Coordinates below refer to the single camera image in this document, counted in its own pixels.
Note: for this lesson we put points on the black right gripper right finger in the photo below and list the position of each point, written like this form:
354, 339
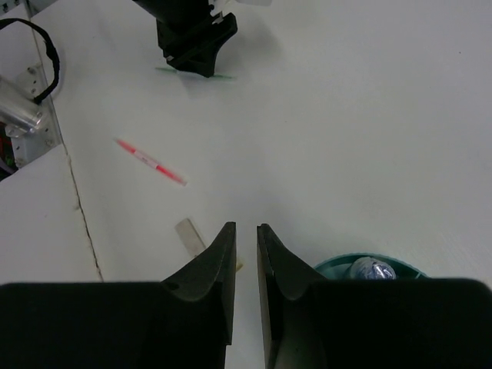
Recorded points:
290, 336

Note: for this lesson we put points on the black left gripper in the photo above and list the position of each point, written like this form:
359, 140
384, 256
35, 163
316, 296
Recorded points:
191, 33

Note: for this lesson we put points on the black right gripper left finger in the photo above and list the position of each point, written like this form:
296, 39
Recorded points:
211, 275

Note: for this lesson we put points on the green thin pen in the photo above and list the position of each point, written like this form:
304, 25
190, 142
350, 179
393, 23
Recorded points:
188, 74

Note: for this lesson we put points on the teal round organizer container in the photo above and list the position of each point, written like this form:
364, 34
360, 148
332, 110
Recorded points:
336, 268

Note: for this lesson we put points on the clear blue-capped glue bottle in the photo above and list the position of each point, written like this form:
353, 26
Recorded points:
369, 268

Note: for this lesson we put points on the grey white eraser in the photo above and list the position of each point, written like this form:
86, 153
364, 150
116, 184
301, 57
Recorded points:
190, 237

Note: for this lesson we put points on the pink thin pen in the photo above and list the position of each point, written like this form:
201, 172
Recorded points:
150, 162

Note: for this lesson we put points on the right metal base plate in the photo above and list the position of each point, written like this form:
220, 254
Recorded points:
33, 129

